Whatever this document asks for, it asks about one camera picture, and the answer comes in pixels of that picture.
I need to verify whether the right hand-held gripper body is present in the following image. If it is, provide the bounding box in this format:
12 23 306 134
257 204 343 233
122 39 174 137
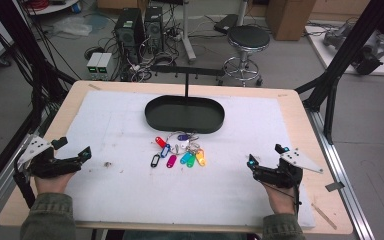
252 147 325 190

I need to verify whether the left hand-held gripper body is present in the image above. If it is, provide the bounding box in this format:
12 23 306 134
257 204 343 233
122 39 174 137
13 134 83 179

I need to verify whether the person's left hand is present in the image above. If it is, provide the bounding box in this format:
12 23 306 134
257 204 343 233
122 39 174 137
33 171 77 196

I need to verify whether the person's right hand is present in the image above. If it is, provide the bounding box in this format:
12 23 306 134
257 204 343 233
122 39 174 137
262 181 298 216

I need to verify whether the white foam mat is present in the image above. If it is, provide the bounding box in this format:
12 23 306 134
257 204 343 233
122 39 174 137
64 90 317 230

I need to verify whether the thin wooden stick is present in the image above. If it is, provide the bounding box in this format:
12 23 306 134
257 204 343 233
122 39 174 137
310 202 338 231

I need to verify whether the bunch of coloured key tags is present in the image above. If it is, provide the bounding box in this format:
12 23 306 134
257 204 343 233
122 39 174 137
149 131 208 169

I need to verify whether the black key rack with tray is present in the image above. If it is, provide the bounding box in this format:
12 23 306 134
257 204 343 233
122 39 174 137
144 64 227 135

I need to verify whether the white bench power supply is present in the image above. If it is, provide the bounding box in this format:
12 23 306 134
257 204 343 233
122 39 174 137
86 52 103 81
96 52 113 81

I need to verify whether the white floor board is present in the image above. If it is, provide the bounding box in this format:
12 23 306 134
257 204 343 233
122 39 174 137
304 24 384 78

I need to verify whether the black round stool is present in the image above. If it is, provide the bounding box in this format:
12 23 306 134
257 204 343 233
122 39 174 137
218 25 272 88

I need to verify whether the clear plastic bag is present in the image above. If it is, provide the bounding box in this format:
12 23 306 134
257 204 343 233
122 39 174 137
50 15 94 37

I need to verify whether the large black computer tower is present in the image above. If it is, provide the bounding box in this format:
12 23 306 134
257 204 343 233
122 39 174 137
114 7 146 65

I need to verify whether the brown cardboard box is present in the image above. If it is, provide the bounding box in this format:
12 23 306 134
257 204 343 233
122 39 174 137
265 0 318 42

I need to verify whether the round white table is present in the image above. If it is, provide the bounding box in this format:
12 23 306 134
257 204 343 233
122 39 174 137
25 0 82 17

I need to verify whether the grey robot device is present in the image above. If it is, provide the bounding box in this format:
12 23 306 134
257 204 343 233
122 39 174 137
322 23 384 76

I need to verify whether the black flat case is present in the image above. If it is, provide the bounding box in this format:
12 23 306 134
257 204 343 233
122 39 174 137
212 13 240 35

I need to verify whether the small black computer tower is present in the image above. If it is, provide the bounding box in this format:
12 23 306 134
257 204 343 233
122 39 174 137
143 5 165 55

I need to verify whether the white table leg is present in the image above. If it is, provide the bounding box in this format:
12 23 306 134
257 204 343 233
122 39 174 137
179 0 198 64

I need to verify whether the grey metal bracket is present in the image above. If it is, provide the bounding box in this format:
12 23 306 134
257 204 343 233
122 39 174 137
324 181 346 193

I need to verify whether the black metal frame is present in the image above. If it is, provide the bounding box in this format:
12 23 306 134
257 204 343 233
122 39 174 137
294 0 384 145
0 0 78 201

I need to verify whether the tangle of floor cables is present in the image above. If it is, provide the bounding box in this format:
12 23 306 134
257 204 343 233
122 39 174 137
119 31 184 83

